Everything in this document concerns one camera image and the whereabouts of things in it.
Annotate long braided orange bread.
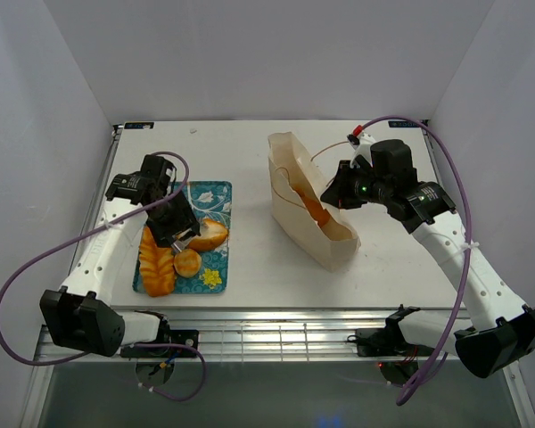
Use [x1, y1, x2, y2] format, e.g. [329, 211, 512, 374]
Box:
[138, 226, 176, 297]

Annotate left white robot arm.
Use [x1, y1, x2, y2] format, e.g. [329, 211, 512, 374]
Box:
[39, 152, 201, 357]

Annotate teal patterned tray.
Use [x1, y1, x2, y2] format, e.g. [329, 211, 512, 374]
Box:
[132, 181, 232, 295]

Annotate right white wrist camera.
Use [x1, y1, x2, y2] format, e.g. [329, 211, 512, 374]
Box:
[347, 125, 376, 169]

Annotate right blue table label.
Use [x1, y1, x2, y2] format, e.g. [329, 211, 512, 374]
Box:
[388, 119, 421, 128]

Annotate left blue table label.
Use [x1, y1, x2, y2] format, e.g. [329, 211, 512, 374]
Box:
[123, 121, 154, 130]

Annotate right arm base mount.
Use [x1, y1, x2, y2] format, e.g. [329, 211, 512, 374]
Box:
[346, 305, 433, 358]

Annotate brown paper bag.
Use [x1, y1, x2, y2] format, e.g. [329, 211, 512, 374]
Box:
[267, 132, 360, 272]

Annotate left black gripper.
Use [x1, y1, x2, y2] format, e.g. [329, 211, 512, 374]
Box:
[145, 189, 200, 249]

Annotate metal serving tongs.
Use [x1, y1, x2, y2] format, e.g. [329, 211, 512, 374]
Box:
[171, 226, 201, 254]

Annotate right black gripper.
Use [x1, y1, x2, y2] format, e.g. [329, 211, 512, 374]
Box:
[319, 160, 391, 210]

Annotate round orange sugared bun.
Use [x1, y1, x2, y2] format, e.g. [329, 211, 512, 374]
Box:
[293, 186, 331, 228]

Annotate small round scored roll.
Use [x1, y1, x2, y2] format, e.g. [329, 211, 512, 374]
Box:
[173, 249, 202, 278]

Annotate blue table label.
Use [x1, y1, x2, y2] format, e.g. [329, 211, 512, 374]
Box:
[123, 121, 154, 130]
[388, 119, 421, 128]

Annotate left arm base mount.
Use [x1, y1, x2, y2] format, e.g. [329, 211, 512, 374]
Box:
[119, 327, 200, 359]

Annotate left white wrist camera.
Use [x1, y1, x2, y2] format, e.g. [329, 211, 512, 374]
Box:
[166, 166, 177, 183]

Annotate aluminium frame rail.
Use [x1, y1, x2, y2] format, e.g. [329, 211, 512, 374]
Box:
[31, 309, 518, 365]

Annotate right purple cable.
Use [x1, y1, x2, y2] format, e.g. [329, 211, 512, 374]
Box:
[351, 115, 476, 407]

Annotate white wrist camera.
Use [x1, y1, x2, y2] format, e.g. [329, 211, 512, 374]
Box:
[166, 166, 177, 183]
[347, 125, 376, 169]

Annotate oval split bread loaf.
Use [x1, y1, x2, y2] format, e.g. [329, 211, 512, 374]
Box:
[188, 218, 228, 252]

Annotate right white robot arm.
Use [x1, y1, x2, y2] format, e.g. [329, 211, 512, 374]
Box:
[320, 136, 535, 378]

